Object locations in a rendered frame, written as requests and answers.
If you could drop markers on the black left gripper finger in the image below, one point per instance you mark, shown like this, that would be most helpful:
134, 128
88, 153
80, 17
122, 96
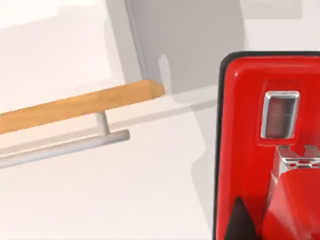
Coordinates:
240, 222

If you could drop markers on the red stapler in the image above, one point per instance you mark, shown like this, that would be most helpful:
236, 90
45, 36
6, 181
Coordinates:
242, 125

